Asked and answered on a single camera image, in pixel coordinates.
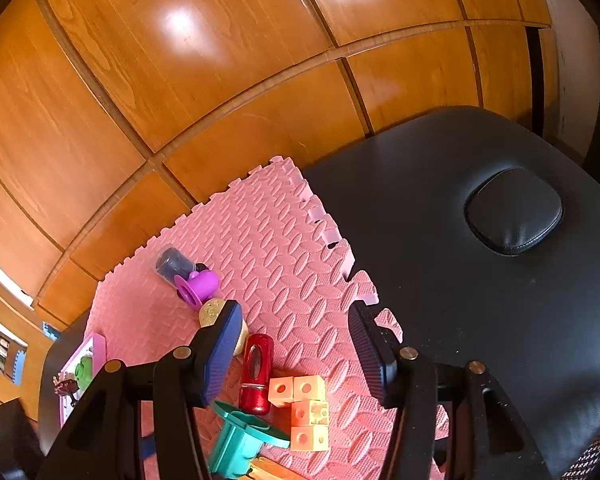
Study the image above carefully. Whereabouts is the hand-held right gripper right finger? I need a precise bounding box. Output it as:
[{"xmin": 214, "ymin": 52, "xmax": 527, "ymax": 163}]
[{"xmin": 347, "ymin": 303, "xmax": 552, "ymax": 480}]

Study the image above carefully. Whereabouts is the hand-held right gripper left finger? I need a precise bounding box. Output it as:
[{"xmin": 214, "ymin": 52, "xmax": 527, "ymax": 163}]
[{"xmin": 35, "ymin": 300, "xmax": 244, "ymax": 480}]

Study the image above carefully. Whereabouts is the purple toy funnel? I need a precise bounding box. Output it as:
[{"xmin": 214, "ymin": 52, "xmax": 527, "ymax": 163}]
[{"xmin": 175, "ymin": 269, "xmax": 220, "ymax": 306}]

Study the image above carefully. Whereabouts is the teal toy plunger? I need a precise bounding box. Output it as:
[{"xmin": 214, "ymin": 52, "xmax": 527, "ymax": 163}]
[{"xmin": 207, "ymin": 400, "xmax": 291, "ymax": 480}]

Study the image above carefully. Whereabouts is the orange toy block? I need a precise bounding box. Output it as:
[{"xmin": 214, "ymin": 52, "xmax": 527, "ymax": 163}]
[{"xmin": 268, "ymin": 375, "xmax": 330, "ymax": 453}]

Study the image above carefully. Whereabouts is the grey transparent cup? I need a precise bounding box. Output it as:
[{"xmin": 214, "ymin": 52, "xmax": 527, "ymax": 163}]
[{"xmin": 155, "ymin": 245, "xmax": 197, "ymax": 286}]

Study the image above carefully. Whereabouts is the orange plastic piece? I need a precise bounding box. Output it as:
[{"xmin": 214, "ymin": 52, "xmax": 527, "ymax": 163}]
[{"xmin": 247, "ymin": 455, "xmax": 306, "ymax": 480}]

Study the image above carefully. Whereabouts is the pink white tray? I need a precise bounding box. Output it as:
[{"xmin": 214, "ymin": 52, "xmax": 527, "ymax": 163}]
[{"xmin": 60, "ymin": 332, "xmax": 107, "ymax": 421}]

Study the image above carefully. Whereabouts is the red metallic cylinder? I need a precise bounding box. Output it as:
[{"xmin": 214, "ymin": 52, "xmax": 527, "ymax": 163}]
[{"xmin": 238, "ymin": 332, "xmax": 275, "ymax": 416}]

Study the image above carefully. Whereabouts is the beige oval stone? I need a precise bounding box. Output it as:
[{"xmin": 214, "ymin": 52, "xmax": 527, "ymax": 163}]
[{"xmin": 198, "ymin": 298, "xmax": 250, "ymax": 357}]

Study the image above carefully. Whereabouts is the black massage table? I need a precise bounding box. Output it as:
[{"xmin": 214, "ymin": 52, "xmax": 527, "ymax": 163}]
[{"xmin": 37, "ymin": 106, "xmax": 600, "ymax": 480}]

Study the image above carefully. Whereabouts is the pink foam puzzle mat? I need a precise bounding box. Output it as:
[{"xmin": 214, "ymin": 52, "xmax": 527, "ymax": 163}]
[{"xmin": 87, "ymin": 156, "xmax": 451, "ymax": 480}]

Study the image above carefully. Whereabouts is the black round table cushion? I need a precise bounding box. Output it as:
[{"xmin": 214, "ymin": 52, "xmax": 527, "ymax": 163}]
[{"xmin": 464, "ymin": 167, "xmax": 565, "ymax": 256}]

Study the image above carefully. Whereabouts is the wooden bookshelf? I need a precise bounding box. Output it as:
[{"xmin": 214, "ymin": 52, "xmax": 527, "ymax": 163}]
[{"xmin": 0, "ymin": 305, "xmax": 28, "ymax": 386}]

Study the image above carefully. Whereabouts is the black chair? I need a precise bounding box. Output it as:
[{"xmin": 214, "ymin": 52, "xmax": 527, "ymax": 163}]
[{"xmin": 0, "ymin": 397, "xmax": 46, "ymax": 480}]

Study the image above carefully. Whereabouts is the black mesh seat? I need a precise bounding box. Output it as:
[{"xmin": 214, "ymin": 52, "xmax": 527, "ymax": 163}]
[{"xmin": 555, "ymin": 420, "xmax": 600, "ymax": 480}]

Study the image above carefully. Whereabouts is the wooden wardrobe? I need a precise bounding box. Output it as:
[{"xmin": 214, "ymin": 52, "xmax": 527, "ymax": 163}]
[{"xmin": 0, "ymin": 0, "xmax": 561, "ymax": 328}]

